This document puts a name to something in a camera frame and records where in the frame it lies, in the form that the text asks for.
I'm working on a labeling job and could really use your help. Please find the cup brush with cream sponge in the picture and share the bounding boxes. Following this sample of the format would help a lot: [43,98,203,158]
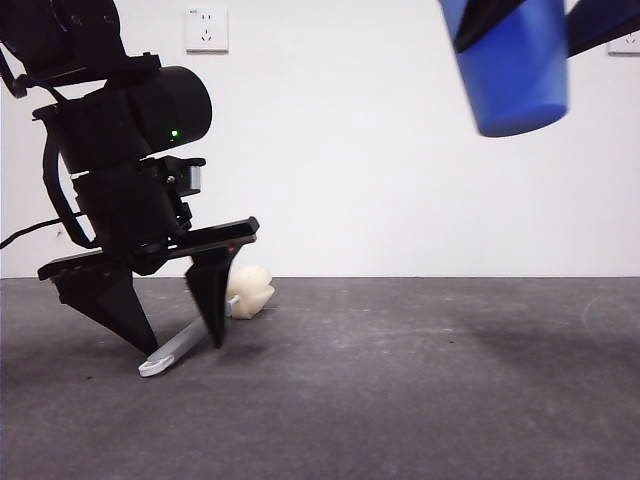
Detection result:
[138,264,274,379]

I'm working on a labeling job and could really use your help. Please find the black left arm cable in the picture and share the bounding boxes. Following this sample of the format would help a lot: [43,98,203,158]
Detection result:
[0,117,99,250]

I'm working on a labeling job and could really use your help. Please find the white wall socket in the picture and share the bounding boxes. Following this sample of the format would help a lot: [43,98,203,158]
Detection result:
[607,29,640,56]
[185,6,230,55]

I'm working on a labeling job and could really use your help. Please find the blue ribbed plastic cup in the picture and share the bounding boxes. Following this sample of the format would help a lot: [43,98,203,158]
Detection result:
[438,0,571,139]

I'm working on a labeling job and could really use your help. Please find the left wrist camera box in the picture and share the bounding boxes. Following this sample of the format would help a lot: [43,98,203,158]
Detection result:
[162,155,207,197]

